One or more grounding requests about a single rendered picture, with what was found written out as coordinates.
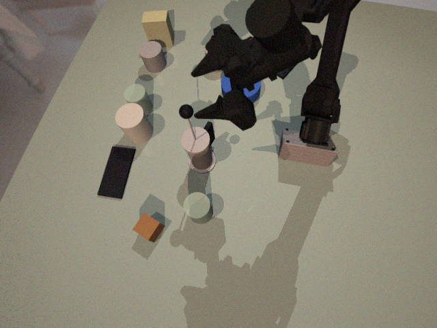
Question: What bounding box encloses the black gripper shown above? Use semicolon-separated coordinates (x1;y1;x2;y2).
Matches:
191;24;280;131

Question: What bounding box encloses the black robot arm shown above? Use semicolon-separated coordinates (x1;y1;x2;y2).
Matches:
206;0;361;146

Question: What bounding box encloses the black flat rectangular pad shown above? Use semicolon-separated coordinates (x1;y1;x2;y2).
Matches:
277;65;296;79
97;146;135;199

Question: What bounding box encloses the blue cylinder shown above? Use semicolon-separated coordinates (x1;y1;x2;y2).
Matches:
221;74;261;103

